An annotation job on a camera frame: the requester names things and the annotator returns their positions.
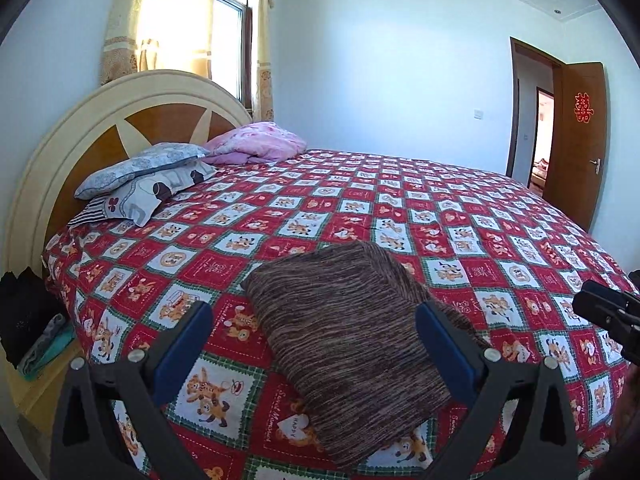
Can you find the cream and wood headboard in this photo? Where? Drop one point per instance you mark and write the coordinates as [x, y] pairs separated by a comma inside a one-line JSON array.
[[50, 160]]

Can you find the brown wooden door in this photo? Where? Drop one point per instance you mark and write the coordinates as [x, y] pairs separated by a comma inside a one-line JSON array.
[[570, 170]]

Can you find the grey floral pillow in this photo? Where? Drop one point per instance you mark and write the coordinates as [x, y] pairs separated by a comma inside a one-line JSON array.
[[140, 165]]

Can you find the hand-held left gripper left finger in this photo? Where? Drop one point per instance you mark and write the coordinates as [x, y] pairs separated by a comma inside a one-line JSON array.
[[182, 350]]

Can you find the narrow yellow curtain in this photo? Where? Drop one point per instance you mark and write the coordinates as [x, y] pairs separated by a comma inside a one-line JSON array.
[[262, 60]]

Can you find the red checkered printed quilt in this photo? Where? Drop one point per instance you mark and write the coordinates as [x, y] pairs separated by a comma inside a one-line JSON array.
[[475, 260]]

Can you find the grey cartoon print pillow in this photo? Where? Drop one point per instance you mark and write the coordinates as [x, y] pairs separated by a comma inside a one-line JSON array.
[[145, 200]]

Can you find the window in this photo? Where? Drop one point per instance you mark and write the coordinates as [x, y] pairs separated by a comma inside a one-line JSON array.
[[230, 35]]

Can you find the wide yellow curtain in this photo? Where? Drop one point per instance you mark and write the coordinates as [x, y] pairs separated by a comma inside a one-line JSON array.
[[150, 20]]

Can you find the red paper door decoration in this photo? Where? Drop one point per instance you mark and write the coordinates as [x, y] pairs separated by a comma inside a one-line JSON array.
[[582, 107]]

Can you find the brown knit sweater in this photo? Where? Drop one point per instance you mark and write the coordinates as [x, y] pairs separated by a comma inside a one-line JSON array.
[[350, 340]]

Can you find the striped pillow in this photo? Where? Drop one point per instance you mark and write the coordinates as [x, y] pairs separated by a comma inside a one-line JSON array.
[[90, 215]]

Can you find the teal folded cloth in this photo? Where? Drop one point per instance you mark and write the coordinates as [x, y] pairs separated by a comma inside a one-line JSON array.
[[50, 347]]

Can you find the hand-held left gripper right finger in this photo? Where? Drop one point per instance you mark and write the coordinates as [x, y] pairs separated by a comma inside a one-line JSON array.
[[445, 347]]

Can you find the dark cloth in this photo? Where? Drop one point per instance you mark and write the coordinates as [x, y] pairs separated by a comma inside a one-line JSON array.
[[25, 310]]

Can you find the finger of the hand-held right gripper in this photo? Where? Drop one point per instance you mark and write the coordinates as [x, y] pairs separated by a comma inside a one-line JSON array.
[[597, 310], [612, 291]]

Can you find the brown door frame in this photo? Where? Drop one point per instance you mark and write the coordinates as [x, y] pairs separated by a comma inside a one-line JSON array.
[[512, 110]]

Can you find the pink pillow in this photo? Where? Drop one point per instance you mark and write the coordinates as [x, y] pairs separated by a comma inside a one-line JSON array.
[[260, 142]]

